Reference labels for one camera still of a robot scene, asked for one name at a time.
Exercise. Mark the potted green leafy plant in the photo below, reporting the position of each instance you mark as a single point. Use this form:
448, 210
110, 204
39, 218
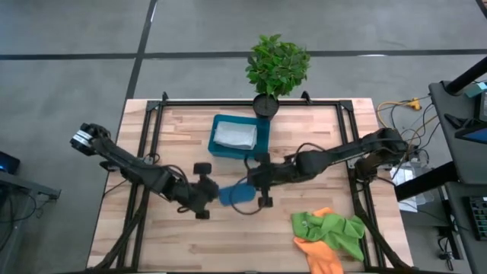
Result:
277, 64

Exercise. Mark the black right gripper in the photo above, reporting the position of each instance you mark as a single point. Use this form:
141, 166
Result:
266, 175

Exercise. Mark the dark device with blue light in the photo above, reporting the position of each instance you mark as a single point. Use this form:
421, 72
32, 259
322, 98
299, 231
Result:
7, 163

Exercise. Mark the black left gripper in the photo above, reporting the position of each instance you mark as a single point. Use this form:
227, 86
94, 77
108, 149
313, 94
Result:
198, 192

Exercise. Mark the teal plastic bin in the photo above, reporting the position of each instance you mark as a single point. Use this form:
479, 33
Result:
228, 154

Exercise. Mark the black keyboard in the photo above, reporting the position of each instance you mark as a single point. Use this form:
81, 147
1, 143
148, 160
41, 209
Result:
480, 217

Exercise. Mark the black aluminium table frame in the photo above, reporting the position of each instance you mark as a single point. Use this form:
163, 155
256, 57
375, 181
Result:
213, 102

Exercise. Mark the dark laptop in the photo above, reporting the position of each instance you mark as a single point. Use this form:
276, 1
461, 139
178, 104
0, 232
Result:
472, 133

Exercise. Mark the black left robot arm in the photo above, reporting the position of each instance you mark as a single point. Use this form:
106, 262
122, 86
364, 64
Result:
125, 163

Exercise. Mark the black round post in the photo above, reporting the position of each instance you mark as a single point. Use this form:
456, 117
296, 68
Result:
468, 76

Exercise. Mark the orange microfiber towel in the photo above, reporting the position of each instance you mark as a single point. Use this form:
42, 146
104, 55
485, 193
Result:
319, 257

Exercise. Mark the grey microfiber towel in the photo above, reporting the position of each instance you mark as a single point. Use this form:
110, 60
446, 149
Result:
236, 135

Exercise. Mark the green microfiber towel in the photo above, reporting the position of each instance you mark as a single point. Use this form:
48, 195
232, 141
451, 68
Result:
331, 230

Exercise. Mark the blue microfiber towel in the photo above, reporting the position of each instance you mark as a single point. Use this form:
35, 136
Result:
236, 195

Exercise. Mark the dark grey side desk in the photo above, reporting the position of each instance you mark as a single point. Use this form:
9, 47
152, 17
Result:
468, 163

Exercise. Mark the grey side table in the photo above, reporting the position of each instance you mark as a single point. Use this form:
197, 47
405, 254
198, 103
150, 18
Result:
23, 186

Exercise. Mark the black power strip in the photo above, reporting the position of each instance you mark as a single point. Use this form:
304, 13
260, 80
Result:
451, 243

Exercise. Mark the small teal box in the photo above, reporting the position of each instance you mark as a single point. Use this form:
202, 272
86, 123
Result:
475, 90

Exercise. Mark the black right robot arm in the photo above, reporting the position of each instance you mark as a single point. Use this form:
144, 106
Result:
342, 152

